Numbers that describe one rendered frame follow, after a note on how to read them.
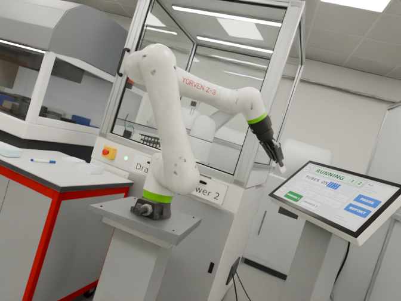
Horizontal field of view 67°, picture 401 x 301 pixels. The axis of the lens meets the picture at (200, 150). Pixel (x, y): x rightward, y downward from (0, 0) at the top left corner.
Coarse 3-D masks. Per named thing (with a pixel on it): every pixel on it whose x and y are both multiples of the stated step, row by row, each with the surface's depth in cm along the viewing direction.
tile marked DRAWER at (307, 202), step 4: (304, 200) 138; (308, 200) 137; (312, 200) 136; (304, 204) 136; (308, 204) 135; (312, 204) 133; (316, 204) 132; (320, 204) 131; (312, 208) 131; (316, 208) 130
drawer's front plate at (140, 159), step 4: (136, 156) 186; (140, 156) 185; (144, 156) 184; (136, 160) 185; (140, 160) 184; (144, 160) 183; (148, 160) 183; (132, 164) 186; (136, 164) 185; (144, 164) 183; (148, 164) 182; (132, 168) 186; (140, 168) 184; (144, 168) 183; (148, 168) 182; (136, 172) 185; (140, 172) 184; (144, 172) 183
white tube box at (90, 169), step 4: (80, 164) 168; (84, 164) 172; (88, 164) 175; (92, 164) 179; (80, 168) 168; (84, 168) 167; (88, 168) 166; (92, 168) 167; (96, 168) 170; (100, 168) 175; (84, 172) 167; (88, 172) 166; (92, 172) 168; (96, 172) 172; (100, 172) 176
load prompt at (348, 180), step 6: (312, 168) 155; (318, 168) 153; (324, 168) 150; (318, 174) 149; (324, 174) 147; (330, 174) 144; (336, 174) 142; (342, 174) 140; (336, 180) 139; (342, 180) 137; (348, 180) 135; (354, 180) 133; (360, 180) 131; (366, 180) 130; (360, 186) 128
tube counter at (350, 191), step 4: (324, 180) 143; (328, 180) 141; (320, 184) 142; (324, 184) 141; (328, 184) 139; (332, 184) 138; (336, 184) 137; (340, 184) 136; (332, 188) 136; (336, 188) 135; (340, 188) 133; (344, 188) 132; (348, 188) 131; (352, 188) 130; (344, 192) 130; (348, 192) 129; (352, 192) 128
